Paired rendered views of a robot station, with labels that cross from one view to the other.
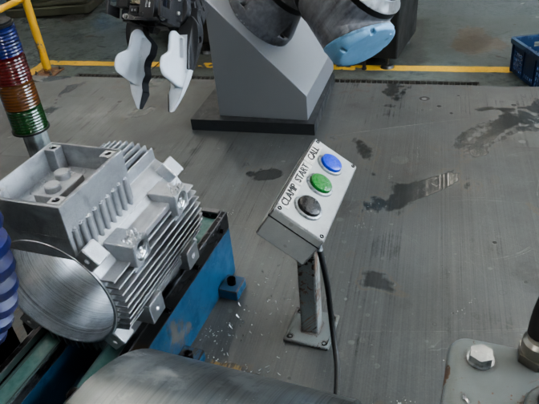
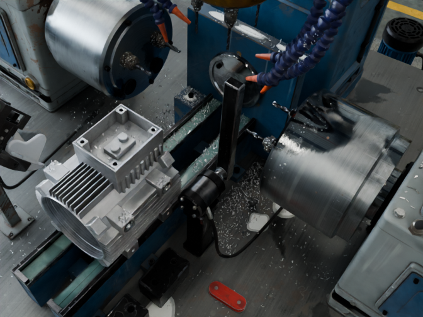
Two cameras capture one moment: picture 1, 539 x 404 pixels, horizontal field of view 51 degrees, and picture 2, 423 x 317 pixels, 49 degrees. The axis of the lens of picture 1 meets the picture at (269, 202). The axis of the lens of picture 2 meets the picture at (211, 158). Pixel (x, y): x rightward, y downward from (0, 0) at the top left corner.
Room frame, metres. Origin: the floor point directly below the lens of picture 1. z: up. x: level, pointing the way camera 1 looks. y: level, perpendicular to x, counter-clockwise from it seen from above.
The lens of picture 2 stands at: (1.01, 0.49, 1.77)
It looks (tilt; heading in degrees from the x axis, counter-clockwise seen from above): 52 degrees down; 191
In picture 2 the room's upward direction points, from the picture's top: 4 degrees clockwise
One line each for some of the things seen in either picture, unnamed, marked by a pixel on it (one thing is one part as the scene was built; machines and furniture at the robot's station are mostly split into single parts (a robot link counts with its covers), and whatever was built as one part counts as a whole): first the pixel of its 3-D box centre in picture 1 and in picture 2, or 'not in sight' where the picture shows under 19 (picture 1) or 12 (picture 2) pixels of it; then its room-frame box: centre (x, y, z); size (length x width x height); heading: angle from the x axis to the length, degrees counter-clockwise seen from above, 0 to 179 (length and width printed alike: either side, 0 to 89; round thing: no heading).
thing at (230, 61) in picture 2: not in sight; (233, 81); (0.21, 0.38, 1.02); 0.15 x 0.02 x 0.15; 67
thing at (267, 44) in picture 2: not in sight; (247, 80); (0.15, 0.40, 0.97); 0.30 x 0.11 x 0.34; 67
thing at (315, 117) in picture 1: (266, 99); not in sight; (1.41, -0.02, 0.82); 0.32 x 0.32 x 0.03; 73
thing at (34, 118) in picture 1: (26, 117); not in sight; (0.91, 0.40, 1.05); 0.06 x 0.06 x 0.04
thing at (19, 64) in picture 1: (9, 67); not in sight; (0.91, 0.40, 1.14); 0.06 x 0.06 x 0.04
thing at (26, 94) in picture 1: (18, 93); not in sight; (0.91, 0.40, 1.10); 0.06 x 0.06 x 0.04
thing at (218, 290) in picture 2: not in sight; (226, 296); (0.64, 0.47, 0.81); 0.09 x 0.03 x 0.02; 72
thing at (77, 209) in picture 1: (63, 198); (120, 148); (0.54, 0.23, 1.11); 0.12 x 0.11 x 0.07; 158
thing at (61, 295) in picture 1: (103, 241); (111, 192); (0.58, 0.22, 1.02); 0.20 x 0.19 x 0.19; 158
